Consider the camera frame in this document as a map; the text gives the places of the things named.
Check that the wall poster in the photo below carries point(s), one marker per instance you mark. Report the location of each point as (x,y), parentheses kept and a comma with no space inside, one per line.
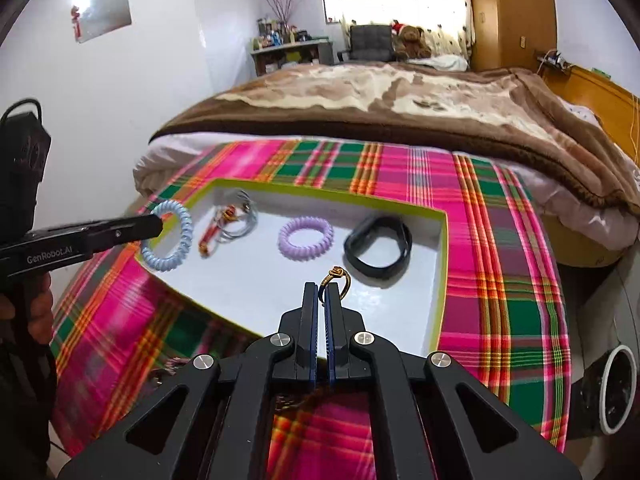
(100,10)

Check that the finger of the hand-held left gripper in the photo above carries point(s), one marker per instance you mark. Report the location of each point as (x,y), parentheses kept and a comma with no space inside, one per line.
(130,227)

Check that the vase with bare branches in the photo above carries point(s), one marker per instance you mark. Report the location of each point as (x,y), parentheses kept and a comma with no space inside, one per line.
(285,10)

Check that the yellow cardboard box tray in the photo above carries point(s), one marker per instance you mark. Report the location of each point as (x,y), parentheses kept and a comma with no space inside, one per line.
(270,285)

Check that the black bin with white rim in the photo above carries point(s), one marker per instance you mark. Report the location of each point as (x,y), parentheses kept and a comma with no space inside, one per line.
(587,390)

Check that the white pillow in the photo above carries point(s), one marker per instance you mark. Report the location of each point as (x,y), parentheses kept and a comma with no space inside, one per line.
(440,62)

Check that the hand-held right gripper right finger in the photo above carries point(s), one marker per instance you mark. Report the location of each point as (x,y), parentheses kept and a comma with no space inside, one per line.
(330,340)

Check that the pink green plaid cloth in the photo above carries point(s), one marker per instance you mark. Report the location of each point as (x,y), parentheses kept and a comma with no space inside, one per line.
(500,260)

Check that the black office chair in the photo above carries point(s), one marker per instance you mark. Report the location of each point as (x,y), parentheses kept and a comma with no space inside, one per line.
(370,42)

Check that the wooden wardrobe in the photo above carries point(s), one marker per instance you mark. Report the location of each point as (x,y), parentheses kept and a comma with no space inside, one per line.
(510,10)

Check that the white power strip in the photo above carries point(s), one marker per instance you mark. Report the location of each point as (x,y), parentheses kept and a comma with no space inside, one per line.
(555,60)

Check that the brown patterned blanket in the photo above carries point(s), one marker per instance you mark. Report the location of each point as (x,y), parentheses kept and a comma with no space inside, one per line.
(400,105)

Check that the grey desk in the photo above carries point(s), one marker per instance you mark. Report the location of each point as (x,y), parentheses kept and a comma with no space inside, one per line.
(280,54)

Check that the person's left hand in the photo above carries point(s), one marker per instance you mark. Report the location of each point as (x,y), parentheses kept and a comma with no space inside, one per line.
(39,315)

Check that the brown teddy bear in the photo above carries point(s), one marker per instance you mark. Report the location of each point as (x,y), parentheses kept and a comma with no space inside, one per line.
(412,42)

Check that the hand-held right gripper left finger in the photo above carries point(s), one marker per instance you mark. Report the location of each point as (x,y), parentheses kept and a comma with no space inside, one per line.
(311,340)

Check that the row of bottles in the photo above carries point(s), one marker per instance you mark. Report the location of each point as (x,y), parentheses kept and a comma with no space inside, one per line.
(272,37)

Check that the wooden headboard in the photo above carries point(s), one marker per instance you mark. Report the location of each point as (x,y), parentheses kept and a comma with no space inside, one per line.
(600,90)

